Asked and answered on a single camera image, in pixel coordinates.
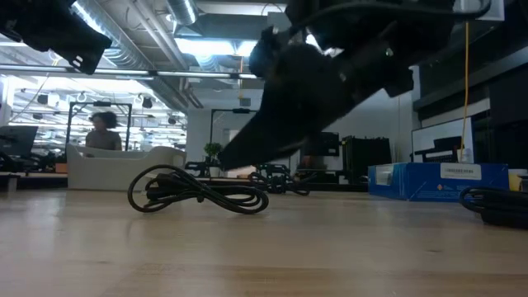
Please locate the black square screen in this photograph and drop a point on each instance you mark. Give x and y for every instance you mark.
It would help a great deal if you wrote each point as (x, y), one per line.
(326, 144)

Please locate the white board panel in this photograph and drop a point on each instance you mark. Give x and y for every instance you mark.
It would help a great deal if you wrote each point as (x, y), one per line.
(437, 134)

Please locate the green potted plant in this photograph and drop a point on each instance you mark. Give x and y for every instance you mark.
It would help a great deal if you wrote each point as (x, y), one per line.
(213, 149)

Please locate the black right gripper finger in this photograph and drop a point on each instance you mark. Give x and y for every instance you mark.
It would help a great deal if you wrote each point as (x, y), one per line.
(303, 148)
(272, 128)

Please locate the black background robot arm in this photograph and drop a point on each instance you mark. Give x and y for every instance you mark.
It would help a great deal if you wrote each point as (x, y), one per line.
(274, 173)
(196, 168)

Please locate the white plastic bin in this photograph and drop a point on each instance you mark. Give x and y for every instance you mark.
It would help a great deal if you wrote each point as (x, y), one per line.
(123, 173)

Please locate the tall black cabinet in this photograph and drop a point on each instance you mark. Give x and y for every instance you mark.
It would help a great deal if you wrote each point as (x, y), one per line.
(367, 158)

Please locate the person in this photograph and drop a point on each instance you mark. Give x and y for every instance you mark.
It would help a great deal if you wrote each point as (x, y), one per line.
(103, 138)

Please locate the silver spiral ventilation duct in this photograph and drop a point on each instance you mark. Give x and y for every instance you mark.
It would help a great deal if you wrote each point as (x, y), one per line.
(183, 10)

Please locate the black gantry frame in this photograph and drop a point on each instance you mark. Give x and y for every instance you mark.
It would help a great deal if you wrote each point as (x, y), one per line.
(241, 110)
(101, 103)

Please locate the blue cardboard box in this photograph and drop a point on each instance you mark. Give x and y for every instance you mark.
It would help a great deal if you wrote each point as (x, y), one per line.
(425, 185)

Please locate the small orange box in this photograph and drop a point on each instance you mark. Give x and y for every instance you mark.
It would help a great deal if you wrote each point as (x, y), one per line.
(61, 168)

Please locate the small yellow object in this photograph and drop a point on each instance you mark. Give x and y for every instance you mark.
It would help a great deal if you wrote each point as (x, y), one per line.
(514, 181)

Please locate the black computer monitor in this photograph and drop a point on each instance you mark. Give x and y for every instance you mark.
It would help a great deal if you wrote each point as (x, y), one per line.
(16, 140)

